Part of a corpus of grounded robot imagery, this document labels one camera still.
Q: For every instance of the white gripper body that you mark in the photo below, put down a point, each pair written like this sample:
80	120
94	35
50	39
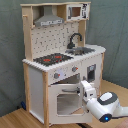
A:
89	91

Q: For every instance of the white oven door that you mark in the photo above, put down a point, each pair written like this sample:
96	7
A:
66	103

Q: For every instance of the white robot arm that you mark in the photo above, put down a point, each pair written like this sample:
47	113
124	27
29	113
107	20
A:
104	107

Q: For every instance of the wooden toy kitchen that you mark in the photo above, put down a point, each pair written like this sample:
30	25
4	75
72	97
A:
45	40

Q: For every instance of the grey ice dispenser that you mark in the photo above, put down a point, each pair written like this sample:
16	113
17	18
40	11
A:
91	73

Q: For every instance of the grey right oven knob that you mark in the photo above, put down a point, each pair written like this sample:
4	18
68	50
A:
74	69

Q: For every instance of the grey oven knob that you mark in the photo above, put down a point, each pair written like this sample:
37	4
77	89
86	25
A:
56	75
74	69

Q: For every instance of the grey left oven knob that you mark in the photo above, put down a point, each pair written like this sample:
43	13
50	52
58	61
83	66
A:
56	75

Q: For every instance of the grey toy sink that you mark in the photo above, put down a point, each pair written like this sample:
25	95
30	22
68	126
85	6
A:
79	51

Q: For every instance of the black toy stovetop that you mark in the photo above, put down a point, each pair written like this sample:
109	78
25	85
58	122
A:
52	59

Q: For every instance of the grey fabric backdrop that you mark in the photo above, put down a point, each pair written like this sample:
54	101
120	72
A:
107	27

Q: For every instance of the white toy microwave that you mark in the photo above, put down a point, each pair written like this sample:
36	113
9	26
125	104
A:
77	11

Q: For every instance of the grey range hood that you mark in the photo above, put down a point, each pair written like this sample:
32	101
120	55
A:
48	18

